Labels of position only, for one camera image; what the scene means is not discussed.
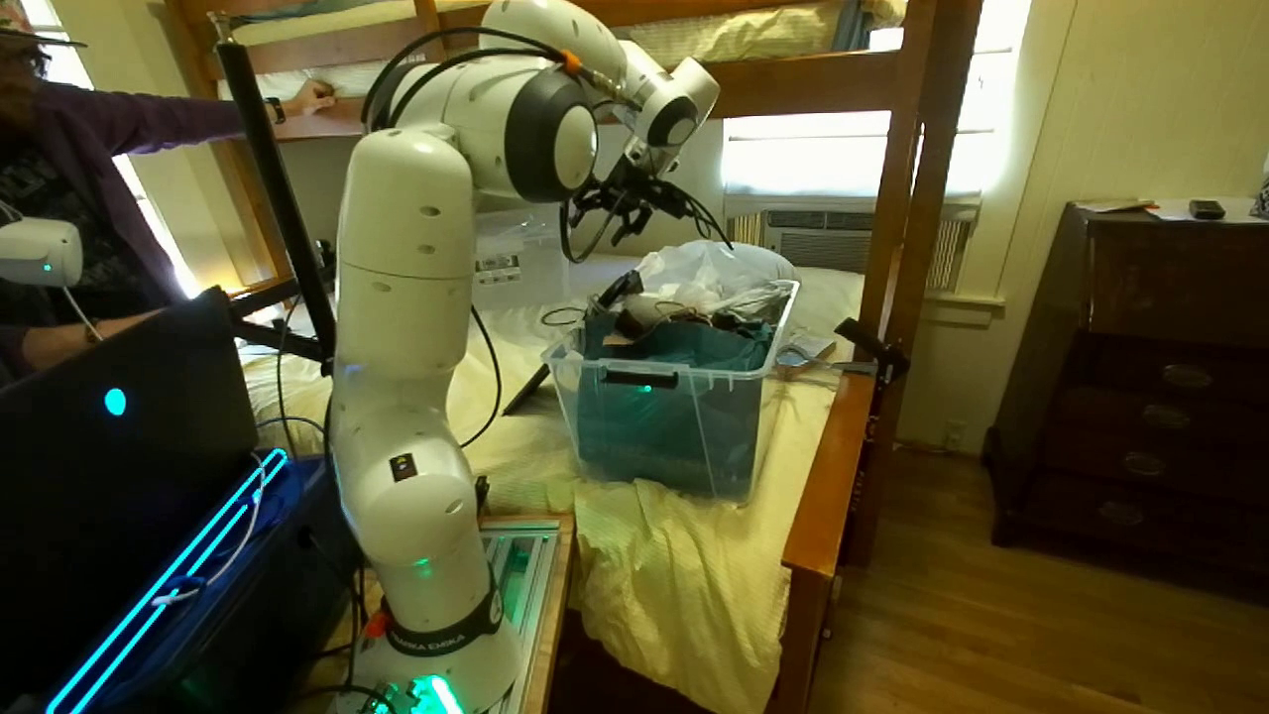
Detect black slanted pole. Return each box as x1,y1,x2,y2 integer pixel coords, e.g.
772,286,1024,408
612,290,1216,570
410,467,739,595
214,35,345,369

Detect wooden bunk bed frame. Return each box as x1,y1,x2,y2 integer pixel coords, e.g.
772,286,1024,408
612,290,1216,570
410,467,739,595
151,0,991,714

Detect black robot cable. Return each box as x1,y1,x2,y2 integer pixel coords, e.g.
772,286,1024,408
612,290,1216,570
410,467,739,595
356,19,628,453

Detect pale yellow bed sheet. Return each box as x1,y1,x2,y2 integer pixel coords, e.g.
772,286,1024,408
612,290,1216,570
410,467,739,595
243,253,871,714

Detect black laptop computer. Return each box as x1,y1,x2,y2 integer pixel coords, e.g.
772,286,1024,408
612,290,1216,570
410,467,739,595
0,298,266,706

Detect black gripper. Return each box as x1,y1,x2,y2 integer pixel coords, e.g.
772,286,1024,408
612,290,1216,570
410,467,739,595
576,158,735,253

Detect window air conditioner unit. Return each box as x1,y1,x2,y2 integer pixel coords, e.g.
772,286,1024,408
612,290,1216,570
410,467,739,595
759,201,970,290

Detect teal green cloth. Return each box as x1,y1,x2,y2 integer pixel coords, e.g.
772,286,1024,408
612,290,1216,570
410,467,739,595
576,312,780,488

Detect person in dark shirt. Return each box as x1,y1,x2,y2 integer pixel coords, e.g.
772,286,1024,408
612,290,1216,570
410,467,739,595
0,19,300,389

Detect dark wooden dresser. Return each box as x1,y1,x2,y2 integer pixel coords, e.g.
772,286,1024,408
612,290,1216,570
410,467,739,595
978,193,1269,595

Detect aluminium robot mounting plate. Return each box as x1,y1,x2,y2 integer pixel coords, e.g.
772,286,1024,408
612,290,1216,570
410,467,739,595
345,511,576,714

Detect blue bin with glowing edge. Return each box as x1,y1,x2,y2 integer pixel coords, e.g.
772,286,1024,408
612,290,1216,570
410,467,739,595
45,443,356,714

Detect yellow upper bunk mattress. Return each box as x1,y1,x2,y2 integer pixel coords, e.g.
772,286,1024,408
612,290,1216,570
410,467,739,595
214,0,854,88

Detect clear plastic storage box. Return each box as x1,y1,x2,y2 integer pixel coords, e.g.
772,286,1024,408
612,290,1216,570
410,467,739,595
541,270,804,509

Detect white plastic bag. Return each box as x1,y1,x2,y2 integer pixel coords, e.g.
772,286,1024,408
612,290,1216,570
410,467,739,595
599,233,802,339

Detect clear container with label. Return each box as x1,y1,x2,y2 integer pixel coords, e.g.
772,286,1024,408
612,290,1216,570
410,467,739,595
468,209,582,308

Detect person's bare hand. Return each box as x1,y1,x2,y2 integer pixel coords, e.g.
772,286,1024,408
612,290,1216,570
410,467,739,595
276,76,341,123

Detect black clamp on bed rail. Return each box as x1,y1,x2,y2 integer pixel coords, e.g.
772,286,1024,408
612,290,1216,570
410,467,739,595
833,312,912,389

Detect white handheld device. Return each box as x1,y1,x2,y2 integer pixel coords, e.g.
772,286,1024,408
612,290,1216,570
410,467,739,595
0,213,87,294

